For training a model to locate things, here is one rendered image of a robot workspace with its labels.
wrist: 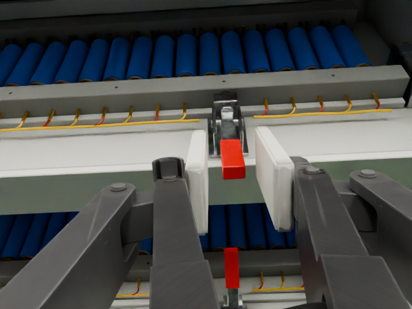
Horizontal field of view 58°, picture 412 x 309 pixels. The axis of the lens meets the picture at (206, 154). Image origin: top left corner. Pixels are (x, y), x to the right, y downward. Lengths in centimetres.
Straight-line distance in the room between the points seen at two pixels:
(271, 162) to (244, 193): 13
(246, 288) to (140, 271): 11
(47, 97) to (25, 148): 4
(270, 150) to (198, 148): 3
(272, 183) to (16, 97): 22
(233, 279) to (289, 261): 7
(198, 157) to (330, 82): 16
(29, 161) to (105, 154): 5
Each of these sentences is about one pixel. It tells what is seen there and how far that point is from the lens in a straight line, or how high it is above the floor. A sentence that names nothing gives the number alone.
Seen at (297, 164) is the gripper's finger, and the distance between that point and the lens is 17.
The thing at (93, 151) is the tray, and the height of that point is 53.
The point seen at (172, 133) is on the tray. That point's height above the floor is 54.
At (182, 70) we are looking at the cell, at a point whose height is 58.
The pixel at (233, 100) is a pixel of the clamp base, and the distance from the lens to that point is 27.
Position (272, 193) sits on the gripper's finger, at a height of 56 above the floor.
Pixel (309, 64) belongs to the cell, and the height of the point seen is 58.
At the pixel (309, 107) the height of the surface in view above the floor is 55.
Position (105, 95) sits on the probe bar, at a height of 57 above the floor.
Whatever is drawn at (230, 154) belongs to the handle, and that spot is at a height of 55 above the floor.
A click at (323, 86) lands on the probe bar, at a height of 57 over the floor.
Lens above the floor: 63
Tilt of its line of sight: 23 degrees down
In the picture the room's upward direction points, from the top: 4 degrees counter-clockwise
